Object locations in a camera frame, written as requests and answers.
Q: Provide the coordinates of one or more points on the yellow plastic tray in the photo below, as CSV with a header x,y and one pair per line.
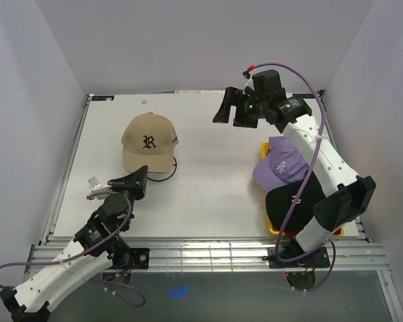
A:
x,y
272,229

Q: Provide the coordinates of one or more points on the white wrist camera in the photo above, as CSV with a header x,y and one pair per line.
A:
x,y
248,72
96,188

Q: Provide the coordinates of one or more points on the paper strip at wall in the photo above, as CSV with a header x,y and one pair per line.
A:
x,y
200,91

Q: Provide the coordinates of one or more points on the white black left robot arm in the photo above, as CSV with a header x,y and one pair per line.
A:
x,y
96,247

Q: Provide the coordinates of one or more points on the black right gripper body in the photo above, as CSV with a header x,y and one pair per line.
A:
x,y
249,111

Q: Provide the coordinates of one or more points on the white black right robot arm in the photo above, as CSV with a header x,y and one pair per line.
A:
x,y
346,193

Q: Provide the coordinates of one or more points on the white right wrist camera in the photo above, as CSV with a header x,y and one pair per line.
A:
x,y
248,72

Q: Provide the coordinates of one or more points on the black wire hat stand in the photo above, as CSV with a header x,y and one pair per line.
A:
x,y
163,176

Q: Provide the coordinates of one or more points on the lavender LA baseball cap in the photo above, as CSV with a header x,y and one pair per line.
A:
x,y
282,166

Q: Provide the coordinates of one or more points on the beige R baseball cap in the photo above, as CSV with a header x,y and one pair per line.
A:
x,y
149,139

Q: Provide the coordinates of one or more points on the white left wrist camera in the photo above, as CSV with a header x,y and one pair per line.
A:
x,y
96,188

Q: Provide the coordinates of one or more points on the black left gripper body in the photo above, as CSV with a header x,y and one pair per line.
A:
x,y
136,190

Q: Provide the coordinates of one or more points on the dark label sticker left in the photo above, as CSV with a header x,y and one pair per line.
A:
x,y
103,98

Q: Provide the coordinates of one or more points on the aluminium frame rail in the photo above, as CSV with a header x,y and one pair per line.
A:
x,y
246,256

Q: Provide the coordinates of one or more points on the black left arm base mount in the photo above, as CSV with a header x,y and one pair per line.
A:
x,y
132,258

